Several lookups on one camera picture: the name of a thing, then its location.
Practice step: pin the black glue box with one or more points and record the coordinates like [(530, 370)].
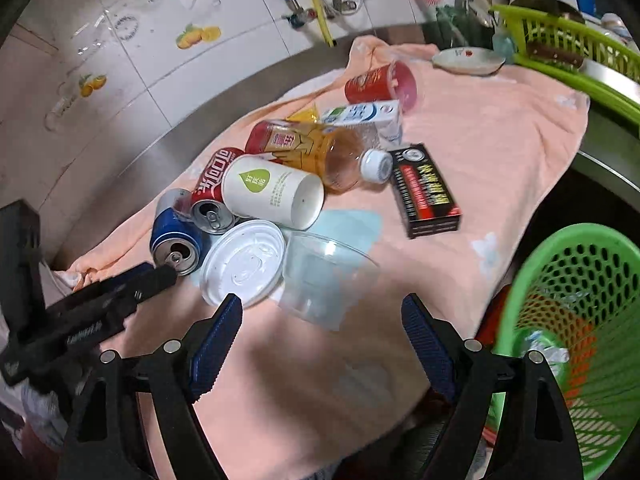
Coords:
[(424, 200)]

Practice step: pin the peach pink towel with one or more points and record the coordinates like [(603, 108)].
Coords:
[(292, 397)]

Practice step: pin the blue and white can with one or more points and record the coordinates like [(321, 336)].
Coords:
[(175, 239)]

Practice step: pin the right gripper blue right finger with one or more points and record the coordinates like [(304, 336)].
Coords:
[(432, 353)]

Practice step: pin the amber tea bottle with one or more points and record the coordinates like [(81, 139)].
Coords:
[(342, 158)]

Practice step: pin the kitchen knife in rack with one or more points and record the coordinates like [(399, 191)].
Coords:
[(579, 62)]

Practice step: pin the yellow snack wrapper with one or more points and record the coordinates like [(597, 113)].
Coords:
[(308, 114)]

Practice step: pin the clear plastic cup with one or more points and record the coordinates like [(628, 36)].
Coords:
[(323, 278)]

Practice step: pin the white paper cup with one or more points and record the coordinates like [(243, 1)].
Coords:
[(253, 187)]

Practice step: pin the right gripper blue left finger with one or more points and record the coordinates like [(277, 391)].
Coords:
[(210, 341)]

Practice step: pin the white milk carton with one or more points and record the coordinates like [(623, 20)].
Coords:
[(378, 123)]

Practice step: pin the white ceramic plate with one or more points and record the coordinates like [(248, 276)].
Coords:
[(473, 61)]

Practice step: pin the red cola can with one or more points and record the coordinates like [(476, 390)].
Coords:
[(208, 210)]

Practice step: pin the red plastic cup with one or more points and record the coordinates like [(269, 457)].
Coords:
[(394, 81)]

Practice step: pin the green utensil holder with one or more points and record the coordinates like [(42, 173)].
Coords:
[(461, 28)]

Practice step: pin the white paper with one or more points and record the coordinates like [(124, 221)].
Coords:
[(556, 356)]

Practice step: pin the white plastic lid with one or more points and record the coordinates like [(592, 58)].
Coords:
[(246, 262)]

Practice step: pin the green dish rack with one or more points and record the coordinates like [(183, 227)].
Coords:
[(614, 92)]

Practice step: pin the green perforated trash basket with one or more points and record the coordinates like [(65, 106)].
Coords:
[(581, 287)]

